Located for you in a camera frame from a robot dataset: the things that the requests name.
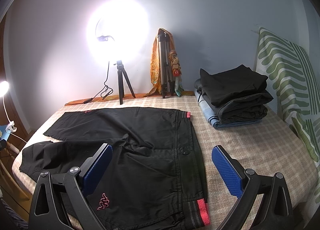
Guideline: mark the dark grey folded pants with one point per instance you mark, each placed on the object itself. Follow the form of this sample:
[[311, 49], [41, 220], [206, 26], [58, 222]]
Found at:
[[241, 109]]

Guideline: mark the beige plaid bed blanket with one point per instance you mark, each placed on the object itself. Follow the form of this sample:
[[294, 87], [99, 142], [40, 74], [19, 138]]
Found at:
[[267, 147]]

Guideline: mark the black Kappa pants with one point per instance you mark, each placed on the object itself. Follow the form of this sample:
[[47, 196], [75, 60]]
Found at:
[[156, 178]]

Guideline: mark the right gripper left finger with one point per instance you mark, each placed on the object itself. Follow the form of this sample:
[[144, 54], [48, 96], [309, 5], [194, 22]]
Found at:
[[47, 208]]

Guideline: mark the ring light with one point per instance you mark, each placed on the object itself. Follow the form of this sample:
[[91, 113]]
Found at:
[[119, 30]]

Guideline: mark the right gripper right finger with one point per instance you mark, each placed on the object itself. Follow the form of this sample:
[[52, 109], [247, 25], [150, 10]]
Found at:
[[275, 210]]

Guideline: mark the green leaf pattern pillow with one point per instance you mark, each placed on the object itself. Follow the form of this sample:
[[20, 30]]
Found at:
[[292, 81]]

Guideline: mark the black folded garment on stack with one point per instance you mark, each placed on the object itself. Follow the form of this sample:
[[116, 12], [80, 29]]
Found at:
[[231, 84]]

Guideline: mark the white clip desk lamp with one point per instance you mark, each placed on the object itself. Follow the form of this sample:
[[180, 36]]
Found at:
[[13, 125]]

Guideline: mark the black mini tripod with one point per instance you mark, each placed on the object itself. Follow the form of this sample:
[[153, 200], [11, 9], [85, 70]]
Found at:
[[122, 76]]

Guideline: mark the light blue folded jeans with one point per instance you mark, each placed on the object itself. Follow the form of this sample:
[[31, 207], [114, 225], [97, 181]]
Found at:
[[212, 119]]

